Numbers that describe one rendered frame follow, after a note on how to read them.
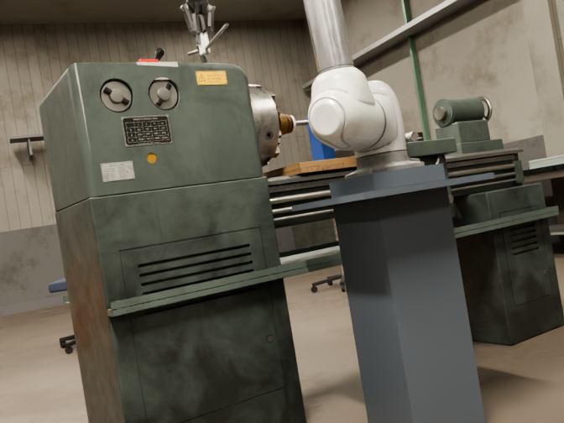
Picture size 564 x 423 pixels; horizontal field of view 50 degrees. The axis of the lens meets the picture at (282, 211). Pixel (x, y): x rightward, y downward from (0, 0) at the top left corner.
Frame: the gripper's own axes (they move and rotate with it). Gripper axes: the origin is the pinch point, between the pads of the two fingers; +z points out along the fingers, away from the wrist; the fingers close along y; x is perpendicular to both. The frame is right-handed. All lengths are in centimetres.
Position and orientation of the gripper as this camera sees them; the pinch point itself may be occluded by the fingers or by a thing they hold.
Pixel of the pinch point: (203, 44)
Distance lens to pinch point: 223.5
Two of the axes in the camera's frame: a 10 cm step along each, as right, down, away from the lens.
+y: 8.4, -1.3, 5.3
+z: 1.6, 9.9, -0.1
